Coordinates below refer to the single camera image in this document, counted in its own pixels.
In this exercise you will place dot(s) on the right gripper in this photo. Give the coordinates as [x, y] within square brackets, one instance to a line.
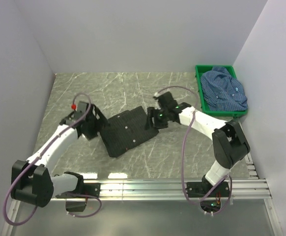
[152, 113]

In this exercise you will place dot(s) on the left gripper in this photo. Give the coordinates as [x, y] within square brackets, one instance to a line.
[101, 123]

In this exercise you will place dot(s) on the black pinstripe long sleeve shirt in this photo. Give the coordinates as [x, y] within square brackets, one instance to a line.
[126, 131]

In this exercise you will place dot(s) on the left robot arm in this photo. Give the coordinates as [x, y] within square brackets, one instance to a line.
[31, 180]

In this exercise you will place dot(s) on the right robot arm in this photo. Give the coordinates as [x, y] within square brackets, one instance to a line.
[229, 142]

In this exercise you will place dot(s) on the blue checked long sleeve shirt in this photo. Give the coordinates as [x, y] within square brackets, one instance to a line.
[223, 92]

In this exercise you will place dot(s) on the green plastic bin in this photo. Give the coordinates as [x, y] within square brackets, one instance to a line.
[200, 69]

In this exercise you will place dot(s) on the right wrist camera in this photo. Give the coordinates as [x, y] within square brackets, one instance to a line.
[156, 98]

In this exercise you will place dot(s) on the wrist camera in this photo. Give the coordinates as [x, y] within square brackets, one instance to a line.
[74, 107]
[156, 98]

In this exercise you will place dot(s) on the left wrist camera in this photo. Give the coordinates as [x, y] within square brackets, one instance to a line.
[74, 107]

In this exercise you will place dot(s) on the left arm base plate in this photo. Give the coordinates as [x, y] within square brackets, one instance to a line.
[75, 203]

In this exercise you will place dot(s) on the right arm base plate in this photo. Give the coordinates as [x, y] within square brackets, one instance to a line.
[216, 201]

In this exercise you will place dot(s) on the aluminium mounting rail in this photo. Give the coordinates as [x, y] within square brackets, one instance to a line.
[160, 190]

